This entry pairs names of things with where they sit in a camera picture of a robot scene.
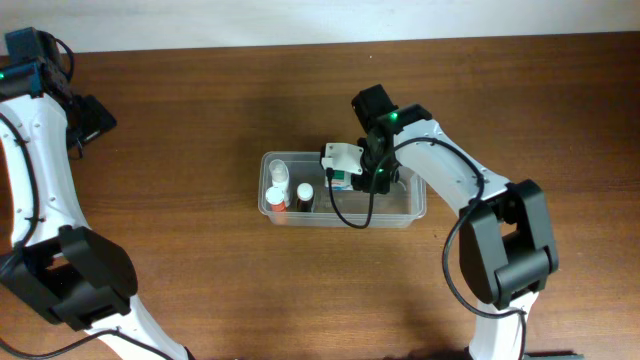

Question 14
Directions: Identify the white medicine box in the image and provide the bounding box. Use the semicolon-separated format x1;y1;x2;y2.
325;170;353;191

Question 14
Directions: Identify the dark bottle with white cap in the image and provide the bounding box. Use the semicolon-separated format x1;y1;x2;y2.
296;183;315;212

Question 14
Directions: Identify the white bottle with clear cap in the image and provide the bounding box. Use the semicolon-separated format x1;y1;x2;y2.
269;159;291;207

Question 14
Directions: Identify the orange effervescent tablet tube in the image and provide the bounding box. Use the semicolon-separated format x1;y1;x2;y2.
265;186;287;213

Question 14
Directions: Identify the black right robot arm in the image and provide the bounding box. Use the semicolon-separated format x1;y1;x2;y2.
351;85;559;359

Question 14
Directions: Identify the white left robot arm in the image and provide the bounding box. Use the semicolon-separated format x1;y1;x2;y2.
1;27;192;359

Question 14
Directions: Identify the clear plastic container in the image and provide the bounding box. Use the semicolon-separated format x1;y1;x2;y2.
258;151;427;228

